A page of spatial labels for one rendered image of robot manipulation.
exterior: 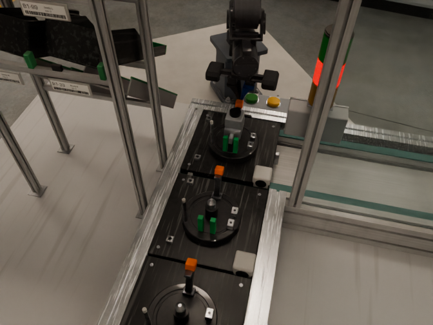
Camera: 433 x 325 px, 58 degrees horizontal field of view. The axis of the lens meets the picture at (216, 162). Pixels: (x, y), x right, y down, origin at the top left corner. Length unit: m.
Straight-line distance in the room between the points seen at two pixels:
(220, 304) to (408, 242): 0.51
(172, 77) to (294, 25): 2.24
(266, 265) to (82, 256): 0.46
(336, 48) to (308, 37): 2.80
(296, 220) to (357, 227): 0.15
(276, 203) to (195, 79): 0.68
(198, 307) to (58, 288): 0.38
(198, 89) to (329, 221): 0.71
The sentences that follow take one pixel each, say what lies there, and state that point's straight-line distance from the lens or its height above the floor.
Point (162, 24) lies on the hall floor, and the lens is 3.60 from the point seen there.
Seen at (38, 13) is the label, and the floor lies 1.43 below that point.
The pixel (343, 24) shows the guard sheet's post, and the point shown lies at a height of 1.45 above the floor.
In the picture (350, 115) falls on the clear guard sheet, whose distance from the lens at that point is 0.80.
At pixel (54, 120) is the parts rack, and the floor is 0.99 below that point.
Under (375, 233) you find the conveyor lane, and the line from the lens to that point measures 1.07.
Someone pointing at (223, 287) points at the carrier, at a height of 0.97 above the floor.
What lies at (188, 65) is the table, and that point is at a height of 0.86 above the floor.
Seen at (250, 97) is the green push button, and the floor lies 0.97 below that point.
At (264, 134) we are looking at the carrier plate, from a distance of 1.15.
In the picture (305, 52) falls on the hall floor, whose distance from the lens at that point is 3.31.
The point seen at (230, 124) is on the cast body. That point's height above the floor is 1.07.
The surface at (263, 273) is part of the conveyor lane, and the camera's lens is 0.91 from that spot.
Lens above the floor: 1.77
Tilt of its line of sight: 49 degrees down
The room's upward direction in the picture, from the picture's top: 1 degrees clockwise
